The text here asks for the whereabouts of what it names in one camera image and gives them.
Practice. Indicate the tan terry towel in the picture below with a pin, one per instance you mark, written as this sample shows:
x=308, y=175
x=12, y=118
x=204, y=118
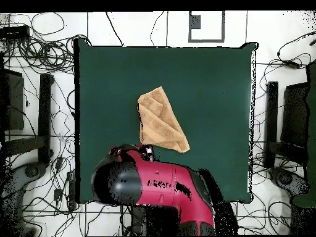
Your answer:
x=160, y=123

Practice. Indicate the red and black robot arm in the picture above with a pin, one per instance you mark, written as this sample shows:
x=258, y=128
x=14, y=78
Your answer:
x=160, y=197

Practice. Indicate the dark flat box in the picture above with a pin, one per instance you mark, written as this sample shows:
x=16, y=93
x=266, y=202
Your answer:
x=13, y=103
x=295, y=113

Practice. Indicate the dark green table cloth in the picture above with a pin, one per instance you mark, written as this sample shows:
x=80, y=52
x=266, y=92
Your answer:
x=111, y=98

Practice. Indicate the black power strip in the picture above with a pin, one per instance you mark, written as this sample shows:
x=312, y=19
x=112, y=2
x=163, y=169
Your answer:
x=71, y=187

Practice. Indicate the black power adapter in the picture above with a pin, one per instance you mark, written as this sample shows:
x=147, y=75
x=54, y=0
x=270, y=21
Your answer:
x=59, y=163
x=58, y=194

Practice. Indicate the black stand foot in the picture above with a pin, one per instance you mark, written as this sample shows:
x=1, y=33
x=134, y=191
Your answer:
x=45, y=111
x=271, y=111

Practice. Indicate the small dark grey square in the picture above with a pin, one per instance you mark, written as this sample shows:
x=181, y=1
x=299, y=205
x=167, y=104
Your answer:
x=195, y=22

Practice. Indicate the dark chair base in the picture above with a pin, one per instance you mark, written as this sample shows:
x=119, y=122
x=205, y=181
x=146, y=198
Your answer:
x=29, y=171
x=286, y=179

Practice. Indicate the dark green draped cloth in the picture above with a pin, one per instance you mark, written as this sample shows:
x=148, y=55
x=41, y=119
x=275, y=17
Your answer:
x=312, y=123

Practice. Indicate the grey square floor frame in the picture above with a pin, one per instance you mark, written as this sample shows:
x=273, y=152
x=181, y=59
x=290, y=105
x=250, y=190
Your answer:
x=207, y=40

